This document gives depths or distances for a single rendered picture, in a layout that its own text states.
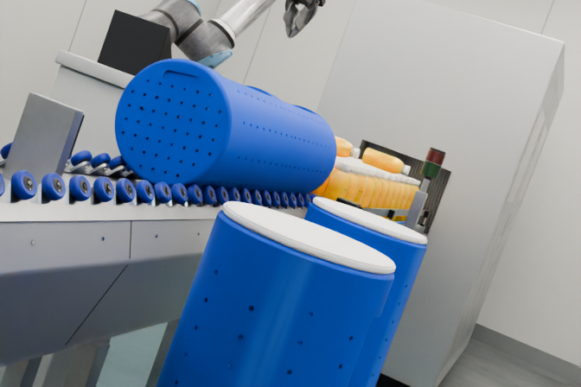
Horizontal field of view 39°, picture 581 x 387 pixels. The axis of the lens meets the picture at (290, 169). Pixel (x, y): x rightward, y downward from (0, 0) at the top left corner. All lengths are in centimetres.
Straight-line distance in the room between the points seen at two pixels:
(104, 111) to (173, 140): 59
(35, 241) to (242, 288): 35
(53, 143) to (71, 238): 17
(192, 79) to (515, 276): 519
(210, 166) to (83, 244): 44
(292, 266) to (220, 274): 11
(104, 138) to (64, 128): 94
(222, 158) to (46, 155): 47
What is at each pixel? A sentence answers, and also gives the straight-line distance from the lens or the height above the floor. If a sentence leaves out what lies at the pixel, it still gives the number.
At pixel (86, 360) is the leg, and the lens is 175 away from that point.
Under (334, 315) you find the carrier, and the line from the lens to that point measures 115.
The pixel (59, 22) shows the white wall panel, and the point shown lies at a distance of 593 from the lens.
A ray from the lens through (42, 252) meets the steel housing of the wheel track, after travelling 134.
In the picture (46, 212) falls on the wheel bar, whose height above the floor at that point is 92.
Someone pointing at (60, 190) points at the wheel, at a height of 96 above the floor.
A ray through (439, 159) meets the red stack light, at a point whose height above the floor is 123.
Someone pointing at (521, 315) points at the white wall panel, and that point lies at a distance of 678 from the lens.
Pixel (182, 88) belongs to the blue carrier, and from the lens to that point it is 182.
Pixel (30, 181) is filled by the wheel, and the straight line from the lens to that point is 128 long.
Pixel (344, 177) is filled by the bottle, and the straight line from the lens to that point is 272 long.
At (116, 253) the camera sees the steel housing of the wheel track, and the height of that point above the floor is 85.
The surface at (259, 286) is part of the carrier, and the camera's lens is 113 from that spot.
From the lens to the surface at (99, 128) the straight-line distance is 238.
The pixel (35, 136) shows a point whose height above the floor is 101.
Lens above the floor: 119
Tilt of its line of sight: 3 degrees down
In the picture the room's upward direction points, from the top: 20 degrees clockwise
